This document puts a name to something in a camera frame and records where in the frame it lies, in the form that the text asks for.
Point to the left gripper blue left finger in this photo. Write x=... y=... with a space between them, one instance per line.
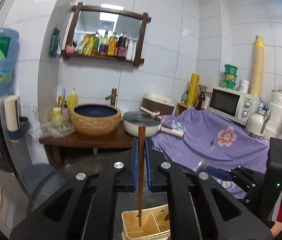
x=135 y=163

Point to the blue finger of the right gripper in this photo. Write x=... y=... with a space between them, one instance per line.
x=218 y=173

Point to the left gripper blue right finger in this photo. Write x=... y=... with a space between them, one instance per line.
x=148 y=164

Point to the brown wooden chopstick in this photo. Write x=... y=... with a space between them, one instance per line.
x=141 y=153

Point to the steel spoon wooden handle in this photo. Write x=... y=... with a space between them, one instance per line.
x=202 y=165

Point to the person hand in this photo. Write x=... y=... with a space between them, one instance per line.
x=281 y=227

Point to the dark wooden counter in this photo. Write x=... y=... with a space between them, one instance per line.
x=71 y=146

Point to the white pan with lid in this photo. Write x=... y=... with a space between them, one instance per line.
x=133 y=120

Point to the purple floral cloth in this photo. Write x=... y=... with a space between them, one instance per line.
x=211 y=137

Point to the brown white rice cooker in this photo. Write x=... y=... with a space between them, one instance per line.
x=154 y=102

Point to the woven basin sink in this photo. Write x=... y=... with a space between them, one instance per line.
x=94 y=119

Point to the brass faucet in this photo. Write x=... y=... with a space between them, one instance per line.
x=112 y=97

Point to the yellow foil roll box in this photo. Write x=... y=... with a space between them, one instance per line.
x=193 y=90

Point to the white electric kettle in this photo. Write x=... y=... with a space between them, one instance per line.
x=257 y=122

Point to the brown glass bottle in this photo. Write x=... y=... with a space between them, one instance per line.
x=201 y=100

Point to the white microwave oven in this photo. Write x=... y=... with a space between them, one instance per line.
x=234 y=105

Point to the yellow soap bottle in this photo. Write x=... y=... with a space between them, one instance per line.
x=72 y=99

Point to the clear plastic bag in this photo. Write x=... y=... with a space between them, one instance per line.
x=54 y=124

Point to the cream perforated utensil holder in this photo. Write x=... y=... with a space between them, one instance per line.
x=154 y=223

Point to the round glass table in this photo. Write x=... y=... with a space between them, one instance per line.
x=81 y=169

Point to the white squeeze bottle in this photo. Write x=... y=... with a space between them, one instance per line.
x=129 y=51

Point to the white jar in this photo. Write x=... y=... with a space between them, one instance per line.
x=243 y=86

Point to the yellow label oil bottle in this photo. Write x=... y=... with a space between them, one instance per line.
x=111 y=51

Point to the purple label bottle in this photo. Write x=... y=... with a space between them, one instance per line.
x=104 y=44

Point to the dark soy sauce bottle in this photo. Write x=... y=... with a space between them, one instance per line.
x=121 y=46

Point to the green instant noodle cups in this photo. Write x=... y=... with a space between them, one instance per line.
x=229 y=76

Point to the tall beige paper cup stack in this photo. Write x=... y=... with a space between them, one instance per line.
x=258 y=66

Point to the green bottle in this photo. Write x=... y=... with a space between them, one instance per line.
x=95 y=44

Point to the pink small bowl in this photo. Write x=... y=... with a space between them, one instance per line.
x=69 y=49

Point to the yellow snack bag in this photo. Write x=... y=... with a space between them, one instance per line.
x=88 y=44

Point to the paper cup stack holder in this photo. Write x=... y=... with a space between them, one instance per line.
x=16 y=124

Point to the green hanging packet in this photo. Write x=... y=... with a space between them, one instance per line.
x=54 y=49

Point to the water dispenser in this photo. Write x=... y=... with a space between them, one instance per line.
x=14 y=160

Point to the dark wooden wall shelf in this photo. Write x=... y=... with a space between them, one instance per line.
x=133 y=23

